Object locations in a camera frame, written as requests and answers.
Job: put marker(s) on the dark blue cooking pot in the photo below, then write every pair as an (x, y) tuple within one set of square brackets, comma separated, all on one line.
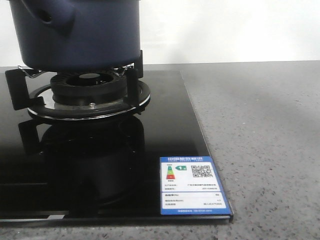
[(77, 35)]

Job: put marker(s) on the blue energy label sticker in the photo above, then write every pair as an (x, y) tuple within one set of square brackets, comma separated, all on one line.
[(190, 185)]

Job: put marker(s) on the black glass gas stove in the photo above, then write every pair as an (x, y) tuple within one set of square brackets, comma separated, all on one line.
[(97, 172)]

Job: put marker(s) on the black round gas burner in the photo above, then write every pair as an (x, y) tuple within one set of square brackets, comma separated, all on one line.
[(79, 96)]

